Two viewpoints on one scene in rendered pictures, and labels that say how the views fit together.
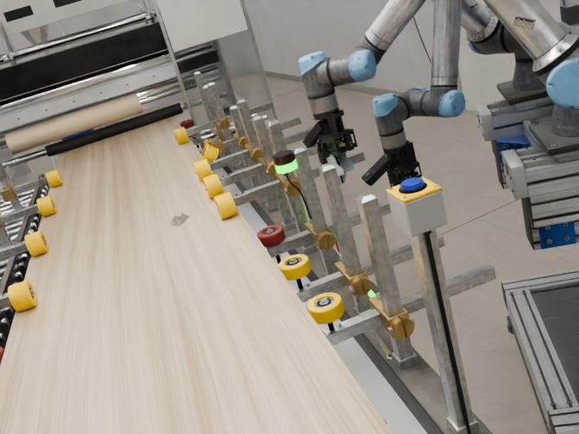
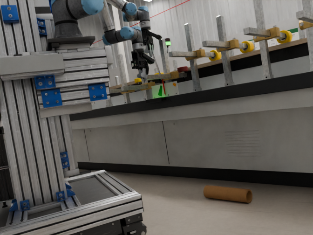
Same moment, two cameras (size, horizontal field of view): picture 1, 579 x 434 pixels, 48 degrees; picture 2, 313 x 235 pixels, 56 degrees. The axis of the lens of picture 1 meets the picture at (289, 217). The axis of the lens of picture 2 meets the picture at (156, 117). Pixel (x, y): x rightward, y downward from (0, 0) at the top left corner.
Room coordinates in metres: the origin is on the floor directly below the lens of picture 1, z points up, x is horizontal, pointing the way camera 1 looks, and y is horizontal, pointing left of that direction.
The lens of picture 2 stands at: (3.47, -1.47, 0.66)
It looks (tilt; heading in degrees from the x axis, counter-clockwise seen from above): 3 degrees down; 144
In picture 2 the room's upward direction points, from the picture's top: 9 degrees counter-clockwise
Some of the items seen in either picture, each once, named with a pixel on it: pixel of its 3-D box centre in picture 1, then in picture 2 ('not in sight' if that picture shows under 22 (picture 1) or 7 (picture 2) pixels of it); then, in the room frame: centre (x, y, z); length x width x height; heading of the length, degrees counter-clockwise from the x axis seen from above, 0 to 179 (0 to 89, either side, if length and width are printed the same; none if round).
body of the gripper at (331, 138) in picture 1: (333, 132); (146, 36); (1.69, -0.18, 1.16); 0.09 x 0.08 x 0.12; 31
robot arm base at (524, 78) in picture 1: (535, 68); (67, 33); (2.00, -0.89, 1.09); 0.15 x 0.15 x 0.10
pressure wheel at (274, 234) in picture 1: (274, 246); (183, 73); (1.76, 0.07, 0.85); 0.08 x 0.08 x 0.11
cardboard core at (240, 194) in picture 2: not in sight; (227, 193); (2.20, -0.12, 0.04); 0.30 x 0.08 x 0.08; 10
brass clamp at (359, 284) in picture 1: (352, 276); (147, 86); (1.52, -0.12, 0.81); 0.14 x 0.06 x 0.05; 10
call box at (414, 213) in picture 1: (417, 207); not in sight; (0.99, -0.21, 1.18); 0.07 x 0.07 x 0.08; 10
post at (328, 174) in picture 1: (348, 251); (143, 75); (1.49, -0.12, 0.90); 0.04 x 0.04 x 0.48; 10
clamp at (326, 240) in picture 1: (319, 234); (170, 76); (1.76, -0.07, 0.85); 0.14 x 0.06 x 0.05; 10
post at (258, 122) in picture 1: (275, 178); (225, 53); (2.23, 0.01, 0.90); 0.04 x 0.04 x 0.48; 10
